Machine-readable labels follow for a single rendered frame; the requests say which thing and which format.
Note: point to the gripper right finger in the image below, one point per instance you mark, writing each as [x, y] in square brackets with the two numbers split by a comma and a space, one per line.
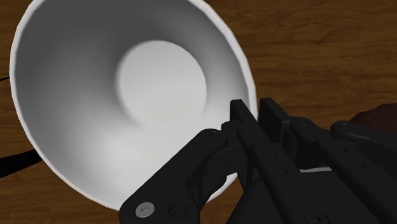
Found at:
[347, 155]

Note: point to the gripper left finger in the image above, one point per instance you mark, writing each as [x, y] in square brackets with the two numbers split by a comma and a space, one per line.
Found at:
[186, 167]

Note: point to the white bowl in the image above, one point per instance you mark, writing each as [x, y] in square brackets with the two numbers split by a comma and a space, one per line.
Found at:
[93, 93]

